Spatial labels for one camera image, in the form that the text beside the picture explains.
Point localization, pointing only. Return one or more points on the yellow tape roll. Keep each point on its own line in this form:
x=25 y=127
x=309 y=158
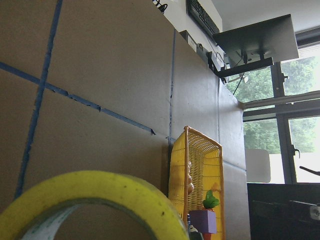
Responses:
x=35 y=214

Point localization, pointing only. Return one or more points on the yellow plastic basket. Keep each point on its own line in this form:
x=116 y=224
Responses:
x=206 y=156

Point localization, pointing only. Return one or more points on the toy croissant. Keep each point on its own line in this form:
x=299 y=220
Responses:
x=190 y=185

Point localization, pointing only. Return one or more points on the toy carrot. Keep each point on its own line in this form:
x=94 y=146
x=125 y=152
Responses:
x=210 y=201

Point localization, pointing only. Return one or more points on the purple cube block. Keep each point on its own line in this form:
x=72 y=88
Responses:
x=205 y=221

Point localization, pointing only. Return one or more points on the black keyboard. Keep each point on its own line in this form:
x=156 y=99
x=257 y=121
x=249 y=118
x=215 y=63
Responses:
x=201 y=17

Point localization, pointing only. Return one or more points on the toy panda figure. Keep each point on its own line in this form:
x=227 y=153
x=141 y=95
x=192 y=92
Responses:
x=194 y=234

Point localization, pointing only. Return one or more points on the black monitor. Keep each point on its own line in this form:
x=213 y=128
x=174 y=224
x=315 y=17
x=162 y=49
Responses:
x=257 y=45

